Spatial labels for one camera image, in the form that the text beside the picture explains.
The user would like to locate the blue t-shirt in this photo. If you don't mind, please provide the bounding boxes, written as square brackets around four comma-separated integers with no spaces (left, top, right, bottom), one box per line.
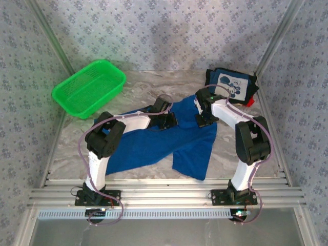
[105,94,218,181]

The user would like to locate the folded navy cartoon print t-shirt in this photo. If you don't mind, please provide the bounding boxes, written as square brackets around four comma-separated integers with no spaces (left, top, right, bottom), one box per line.
[208,68,251,100]

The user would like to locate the folded red t-shirt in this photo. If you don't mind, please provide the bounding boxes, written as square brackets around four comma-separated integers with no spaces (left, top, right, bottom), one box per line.
[242,96,256,108]

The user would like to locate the folded black t-shirt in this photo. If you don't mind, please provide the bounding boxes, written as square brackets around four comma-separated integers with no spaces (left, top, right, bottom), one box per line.
[204,67,260,106]

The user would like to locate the green plastic basket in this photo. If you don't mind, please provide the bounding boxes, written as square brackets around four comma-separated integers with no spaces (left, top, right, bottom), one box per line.
[52,59,127,120]

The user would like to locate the aluminium rail base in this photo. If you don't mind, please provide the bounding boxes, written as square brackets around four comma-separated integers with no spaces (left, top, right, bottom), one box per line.
[27,178,307,209]

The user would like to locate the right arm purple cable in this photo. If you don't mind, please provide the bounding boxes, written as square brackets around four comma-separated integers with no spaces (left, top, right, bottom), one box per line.
[203,84,275,226]

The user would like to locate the aluminium side rail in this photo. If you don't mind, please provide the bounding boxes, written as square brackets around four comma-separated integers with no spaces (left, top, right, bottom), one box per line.
[39,74,76,189]
[256,75,293,187]

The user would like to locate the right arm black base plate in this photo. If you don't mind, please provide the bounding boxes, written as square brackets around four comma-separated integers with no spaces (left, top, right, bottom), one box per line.
[210,189,258,207]

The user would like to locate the grey slotted cable duct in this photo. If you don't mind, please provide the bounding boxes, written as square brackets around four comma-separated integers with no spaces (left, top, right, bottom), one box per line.
[37,208,233,220]

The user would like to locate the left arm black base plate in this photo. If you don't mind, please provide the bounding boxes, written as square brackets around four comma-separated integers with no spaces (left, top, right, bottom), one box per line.
[74,189,121,207]

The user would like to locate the aluminium frame post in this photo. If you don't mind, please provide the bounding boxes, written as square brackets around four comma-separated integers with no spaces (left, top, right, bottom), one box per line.
[255,0,305,76]
[27,0,76,76]

